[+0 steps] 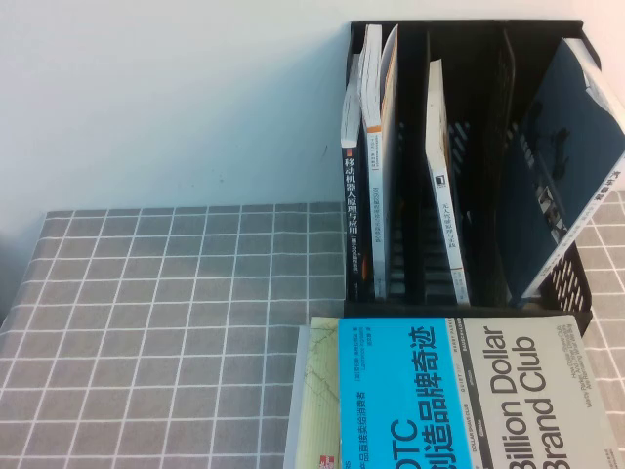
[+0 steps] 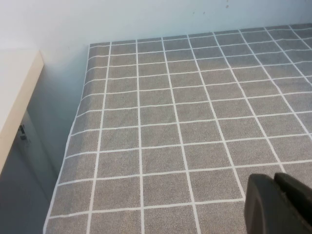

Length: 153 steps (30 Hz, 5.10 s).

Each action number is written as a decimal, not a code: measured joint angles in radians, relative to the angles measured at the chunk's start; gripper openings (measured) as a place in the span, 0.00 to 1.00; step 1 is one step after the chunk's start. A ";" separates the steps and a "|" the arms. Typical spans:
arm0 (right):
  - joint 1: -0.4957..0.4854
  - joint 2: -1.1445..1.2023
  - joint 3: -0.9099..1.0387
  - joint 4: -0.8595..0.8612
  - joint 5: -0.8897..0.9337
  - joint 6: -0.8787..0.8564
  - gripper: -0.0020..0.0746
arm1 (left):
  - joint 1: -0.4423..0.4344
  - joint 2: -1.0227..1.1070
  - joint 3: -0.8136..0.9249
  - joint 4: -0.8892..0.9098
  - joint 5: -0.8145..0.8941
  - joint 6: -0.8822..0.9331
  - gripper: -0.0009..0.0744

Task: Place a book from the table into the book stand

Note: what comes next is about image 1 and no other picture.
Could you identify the white spine orange band book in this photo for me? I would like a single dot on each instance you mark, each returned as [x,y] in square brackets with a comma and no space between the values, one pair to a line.
[376,195]

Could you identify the yellow mechanical devices book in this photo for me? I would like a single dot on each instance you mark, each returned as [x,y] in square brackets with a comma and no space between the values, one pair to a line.
[317,391]

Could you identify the black plastic book stand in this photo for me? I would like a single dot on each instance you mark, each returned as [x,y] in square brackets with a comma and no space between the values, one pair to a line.
[415,309]

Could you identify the blue and grey Billion Dollar book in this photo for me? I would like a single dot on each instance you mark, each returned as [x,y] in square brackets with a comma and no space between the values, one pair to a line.
[488,391]

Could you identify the grey checked tablecloth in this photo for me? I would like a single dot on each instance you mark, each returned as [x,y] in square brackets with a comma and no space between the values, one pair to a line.
[146,293]

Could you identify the black spine robotics book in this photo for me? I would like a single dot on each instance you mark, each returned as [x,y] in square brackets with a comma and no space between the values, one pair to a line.
[352,195]

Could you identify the thin white spine book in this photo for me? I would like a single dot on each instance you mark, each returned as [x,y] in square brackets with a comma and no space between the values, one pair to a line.
[442,171]

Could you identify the dark blue cover book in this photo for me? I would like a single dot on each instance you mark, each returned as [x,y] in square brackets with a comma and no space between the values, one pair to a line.
[561,146]

